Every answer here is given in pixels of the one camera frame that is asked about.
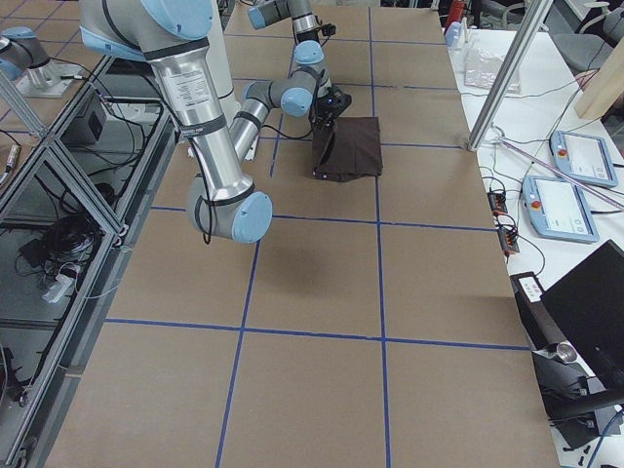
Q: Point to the far blue teach pendant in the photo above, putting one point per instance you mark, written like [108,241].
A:
[583,157]

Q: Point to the black monitor on stand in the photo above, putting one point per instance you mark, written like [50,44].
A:
[575,329]

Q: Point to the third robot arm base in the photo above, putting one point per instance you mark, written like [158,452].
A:
[26,62]

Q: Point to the wooden beam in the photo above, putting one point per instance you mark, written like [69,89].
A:
[601,90]

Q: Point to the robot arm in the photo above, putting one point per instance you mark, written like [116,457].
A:
[173,37]
[305,24]

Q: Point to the red cylinder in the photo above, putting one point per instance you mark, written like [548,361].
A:
[456,11]

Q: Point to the aluminium frame post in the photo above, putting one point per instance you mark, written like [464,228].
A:
[535,15]

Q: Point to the grey office chair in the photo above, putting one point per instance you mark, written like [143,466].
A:
[595,39]

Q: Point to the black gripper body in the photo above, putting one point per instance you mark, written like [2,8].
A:
[324,108]

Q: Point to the blue teach pendant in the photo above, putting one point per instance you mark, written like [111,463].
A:
[583,157]
[558,210]

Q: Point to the dark brown t-shirt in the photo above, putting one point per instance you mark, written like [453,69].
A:
[348,149]

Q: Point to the near blue teach pendant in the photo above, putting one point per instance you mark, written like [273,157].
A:
[558,210]

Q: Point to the clear plastic bag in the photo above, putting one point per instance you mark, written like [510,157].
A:
[481,68]

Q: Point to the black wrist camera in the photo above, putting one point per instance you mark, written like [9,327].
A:
[328,29]
[340,101]

